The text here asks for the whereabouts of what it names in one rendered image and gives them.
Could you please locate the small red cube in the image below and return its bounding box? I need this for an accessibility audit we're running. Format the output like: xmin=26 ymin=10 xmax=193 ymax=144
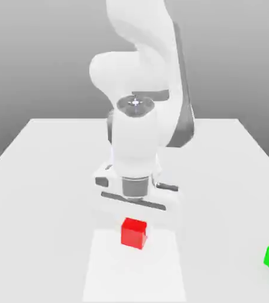
xmin=121 ymin=217 xmax=148 ymax=251

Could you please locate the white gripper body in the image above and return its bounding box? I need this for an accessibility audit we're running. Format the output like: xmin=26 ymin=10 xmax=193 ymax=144
xmin=92 ymin=188 xmax=184 ymax=228

